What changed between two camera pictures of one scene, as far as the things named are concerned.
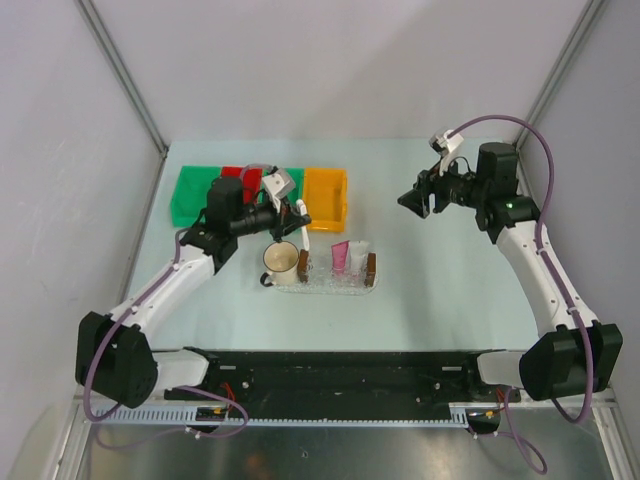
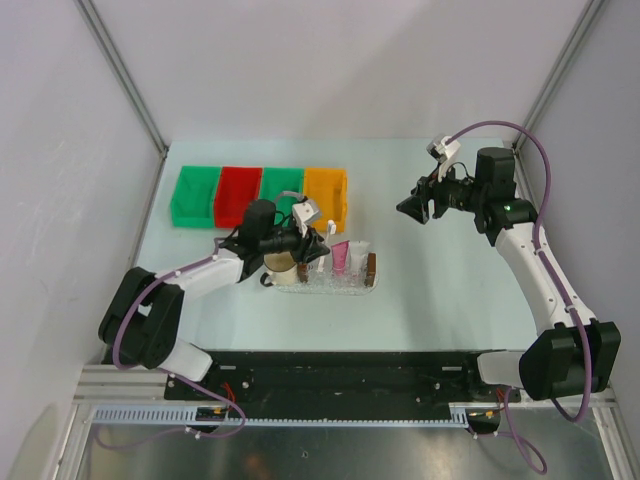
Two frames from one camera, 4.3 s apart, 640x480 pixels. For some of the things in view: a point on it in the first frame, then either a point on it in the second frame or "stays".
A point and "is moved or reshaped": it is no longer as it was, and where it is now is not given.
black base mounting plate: x=349 y=380 stays
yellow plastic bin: x=325 y=197 stays
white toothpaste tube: x=358 y=255 stays
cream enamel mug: x=281 y=260 stays
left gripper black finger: x=297 y=220 → x=319 y=250
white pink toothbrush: x=303 y=211 is moved or reshaped
